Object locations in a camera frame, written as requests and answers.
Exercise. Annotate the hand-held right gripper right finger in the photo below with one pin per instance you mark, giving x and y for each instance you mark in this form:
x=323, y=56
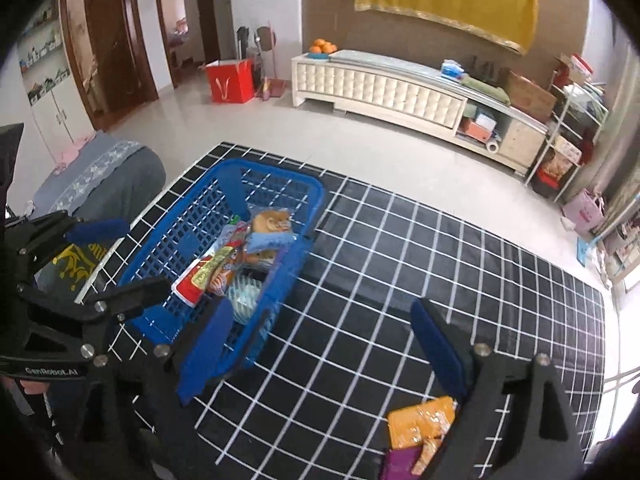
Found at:
x=440, y=345

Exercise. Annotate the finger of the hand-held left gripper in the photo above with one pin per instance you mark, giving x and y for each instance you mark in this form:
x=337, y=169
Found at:
x=95, y=232
x=135, y=295

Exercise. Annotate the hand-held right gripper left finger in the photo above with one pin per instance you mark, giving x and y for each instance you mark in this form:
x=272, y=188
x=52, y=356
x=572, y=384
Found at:
x=205, y=350

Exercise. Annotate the red snack packet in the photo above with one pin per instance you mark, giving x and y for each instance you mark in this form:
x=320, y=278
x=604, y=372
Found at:
x=197, y=277

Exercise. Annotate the pale blue round snack packet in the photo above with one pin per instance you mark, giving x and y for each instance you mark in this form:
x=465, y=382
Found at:
x=245, y=296

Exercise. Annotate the orange brown snack packet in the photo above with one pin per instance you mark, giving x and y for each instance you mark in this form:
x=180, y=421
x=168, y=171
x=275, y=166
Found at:
x=260, y=258

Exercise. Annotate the multicolour snack packet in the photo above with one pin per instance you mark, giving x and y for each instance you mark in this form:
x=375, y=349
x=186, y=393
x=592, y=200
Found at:
x=229, y=240

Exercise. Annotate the purple snack packet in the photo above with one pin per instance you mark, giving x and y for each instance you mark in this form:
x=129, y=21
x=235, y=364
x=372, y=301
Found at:
x=400, y=462

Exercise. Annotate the light blue cartoon snack packet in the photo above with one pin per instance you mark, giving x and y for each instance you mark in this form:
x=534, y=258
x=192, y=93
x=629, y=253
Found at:
x=272, y=225

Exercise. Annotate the blue plastic basket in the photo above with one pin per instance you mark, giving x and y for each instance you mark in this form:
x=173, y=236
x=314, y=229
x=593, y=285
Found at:
x=300, y=180

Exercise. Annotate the person's left hand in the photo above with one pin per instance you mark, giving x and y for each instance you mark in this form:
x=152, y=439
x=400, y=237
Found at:
x=32, y=388

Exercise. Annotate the grey printed chair cover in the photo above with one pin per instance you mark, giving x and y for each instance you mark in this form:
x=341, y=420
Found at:
x=115, y=175

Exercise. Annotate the pink cloth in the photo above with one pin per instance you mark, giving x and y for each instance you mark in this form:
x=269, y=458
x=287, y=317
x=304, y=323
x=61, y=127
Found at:
x=70, y=154

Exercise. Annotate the black checkered tablecloth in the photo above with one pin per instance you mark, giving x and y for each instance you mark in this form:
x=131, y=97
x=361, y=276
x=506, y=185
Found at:
x=380, y=270

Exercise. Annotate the brown wooden door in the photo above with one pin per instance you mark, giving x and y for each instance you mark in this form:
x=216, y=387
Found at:
x=115, y=45

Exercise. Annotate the pink bag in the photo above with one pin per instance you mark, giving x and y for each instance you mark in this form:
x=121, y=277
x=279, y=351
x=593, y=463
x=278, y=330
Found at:
x=585, y=212

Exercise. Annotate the red paper bag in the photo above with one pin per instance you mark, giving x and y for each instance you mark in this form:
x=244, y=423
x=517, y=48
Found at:
x=230, y=82

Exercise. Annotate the white paper roll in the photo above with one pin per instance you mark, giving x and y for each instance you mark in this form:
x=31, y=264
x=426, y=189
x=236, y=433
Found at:
x=492, y=146

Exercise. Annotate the printed gift box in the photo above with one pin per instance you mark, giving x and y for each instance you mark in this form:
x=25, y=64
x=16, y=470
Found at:
x=556, y=165

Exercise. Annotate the orange box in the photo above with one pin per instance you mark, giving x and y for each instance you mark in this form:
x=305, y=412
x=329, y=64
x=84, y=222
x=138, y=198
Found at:
x=475, y=131

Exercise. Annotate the pink broom and dustpan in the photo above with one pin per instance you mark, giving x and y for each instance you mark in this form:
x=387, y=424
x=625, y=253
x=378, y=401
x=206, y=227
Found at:
x=272, y=88

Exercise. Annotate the black upright appliance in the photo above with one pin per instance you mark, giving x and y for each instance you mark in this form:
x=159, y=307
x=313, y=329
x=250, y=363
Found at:
x=242, y=42

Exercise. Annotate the white metal rack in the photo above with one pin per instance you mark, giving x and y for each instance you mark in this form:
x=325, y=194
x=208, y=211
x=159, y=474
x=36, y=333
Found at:
x=562, y=125

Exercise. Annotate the cream tufted TV cabinet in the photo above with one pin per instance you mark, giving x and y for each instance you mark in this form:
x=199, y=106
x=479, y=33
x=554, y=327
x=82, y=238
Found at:
x=390, y=90

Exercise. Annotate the folded green cloth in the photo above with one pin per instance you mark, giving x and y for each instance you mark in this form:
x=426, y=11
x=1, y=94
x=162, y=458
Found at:
x=482, y=88

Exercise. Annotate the brown cardboard box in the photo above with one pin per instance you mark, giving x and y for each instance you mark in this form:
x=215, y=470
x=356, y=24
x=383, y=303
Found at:
x=530, y=92

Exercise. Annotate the blue tissue box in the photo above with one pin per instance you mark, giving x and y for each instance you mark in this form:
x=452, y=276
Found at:
x=452, y=70

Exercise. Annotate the blue bowl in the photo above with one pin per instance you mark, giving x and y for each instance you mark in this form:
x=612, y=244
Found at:
x=317, y=54

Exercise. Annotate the white plastic bag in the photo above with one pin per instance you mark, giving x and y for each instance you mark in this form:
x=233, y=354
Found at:
x=586, y=99

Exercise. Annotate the pile of oranges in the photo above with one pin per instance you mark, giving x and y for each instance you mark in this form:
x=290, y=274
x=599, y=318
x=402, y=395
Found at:
x=322, y=46

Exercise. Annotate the red and white box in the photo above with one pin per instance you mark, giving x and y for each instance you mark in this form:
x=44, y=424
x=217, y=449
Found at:
x=575, y=67

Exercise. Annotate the white wall shelf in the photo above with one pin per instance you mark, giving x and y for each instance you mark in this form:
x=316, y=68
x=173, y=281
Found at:
x=42, y=45

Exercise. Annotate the brown door frame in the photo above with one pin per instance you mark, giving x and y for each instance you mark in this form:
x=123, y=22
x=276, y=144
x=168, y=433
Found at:
x=207, y=10

